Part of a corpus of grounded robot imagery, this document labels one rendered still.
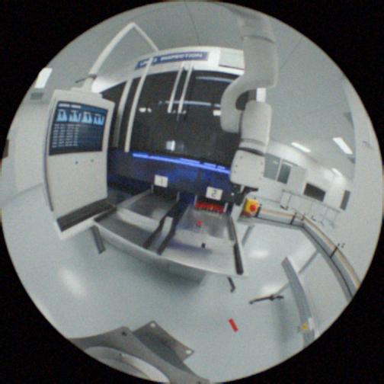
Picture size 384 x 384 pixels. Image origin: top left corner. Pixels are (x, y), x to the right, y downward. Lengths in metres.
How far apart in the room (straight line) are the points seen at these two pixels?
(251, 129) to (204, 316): 1.33
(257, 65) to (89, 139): 0.88
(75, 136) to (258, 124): 0.88
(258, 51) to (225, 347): 1.57
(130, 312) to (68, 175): 1.15
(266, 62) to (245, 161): 0.27
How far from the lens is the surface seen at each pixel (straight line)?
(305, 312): 1.19
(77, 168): 0.86
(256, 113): 0.36
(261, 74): 0.33
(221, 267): 0.43
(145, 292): 1.29
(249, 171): 0.34
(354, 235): 1.59
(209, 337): 1.26
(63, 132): 0.82
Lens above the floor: 1.20
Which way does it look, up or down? 18 degrees down
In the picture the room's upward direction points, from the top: 11 degrees clockwise
